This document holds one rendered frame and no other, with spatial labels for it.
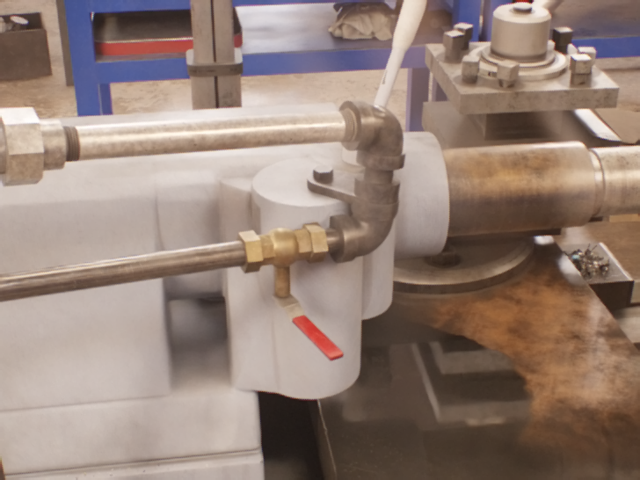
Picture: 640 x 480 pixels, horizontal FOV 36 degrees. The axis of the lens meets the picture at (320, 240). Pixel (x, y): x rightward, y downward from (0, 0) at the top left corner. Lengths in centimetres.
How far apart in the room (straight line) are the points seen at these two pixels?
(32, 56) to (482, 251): 372
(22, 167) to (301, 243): 21
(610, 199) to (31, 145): 53
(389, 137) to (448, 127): 43
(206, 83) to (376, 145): 132
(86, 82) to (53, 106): 165
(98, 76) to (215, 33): 73
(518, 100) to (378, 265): 29
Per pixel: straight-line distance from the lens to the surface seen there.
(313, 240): 71
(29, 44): 465
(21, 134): 60
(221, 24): 198
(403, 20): 81
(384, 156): 70
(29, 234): 81
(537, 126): 110
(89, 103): 269
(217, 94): 202
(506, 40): 108
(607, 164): 93
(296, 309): 72
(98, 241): 80
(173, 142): 63
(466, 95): 102
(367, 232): 72
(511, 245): 113
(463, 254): 110
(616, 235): 328
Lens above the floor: 148
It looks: 28 degrees down
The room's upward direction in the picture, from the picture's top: straight up
